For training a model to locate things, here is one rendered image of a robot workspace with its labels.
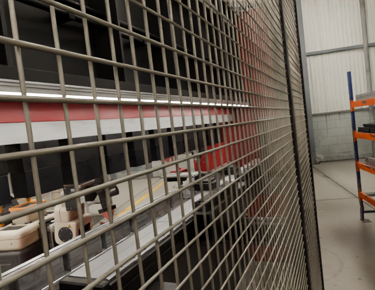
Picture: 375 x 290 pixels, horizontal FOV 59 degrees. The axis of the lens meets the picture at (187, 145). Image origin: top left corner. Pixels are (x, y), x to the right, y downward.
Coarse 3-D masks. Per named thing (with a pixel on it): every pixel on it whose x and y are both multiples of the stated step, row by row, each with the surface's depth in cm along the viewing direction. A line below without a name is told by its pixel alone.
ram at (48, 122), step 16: (0, 112) 93; (16, 112) 97; (32, 112) 103; (48, 112) 108; (80, 112) 122; (112, 112) 140; (128, 112) 151; (144, 112) 164; (160, 112) 179; (176, 112) 197; (224, 112) 286; (0, 128) 92; (16, 128) 97; (32, 128) 102; (48, 128) 108; (64, 128) 114; (80, 128) 121; (96, 128) 130; (112, 128) 139; (128, 128) 150; (144, 128) 163; (0, 144) 92
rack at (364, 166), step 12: (348, 72) 379; (348, 84) 384; (360, 132) 364; (360, 168) 373; (372, 168) 336; (360, 180) 384; (360, 192) 383; (372, 192) 386; (360, 204) 389; (372, 204) 347; (360, 216) 392
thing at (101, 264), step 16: (256, 160) 280; (208, 192) 170; (176, 208) 144; (192, 208) 140; (160, 224) 122; (192, 224) 126; (128, 240) 108; (144, 240) 106; (160, 240) 105; (176, 240) 113; (112, 256) 95; (144, 256) 96; (160, 256) 103; (80, 272) 87; (96, 272) 85; (128, 272) 87; (144, 272) 94; (64, 288) 82; (80, 288) 80; (96, 288) 78; (112, 288) 80; (128, 288) 86
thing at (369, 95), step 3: (363, 93) 345; (366, 93) 337; (369, 93) 329; (372, 93) 322; (357, 96) 365; (360, 96) 356; (363, 96) 347; (366, 96) 337; (369, 96) 330; (372, 96) 322; (357, 99) 366; (360, 99) 357; (363, 99) 346; (366, 99) 339
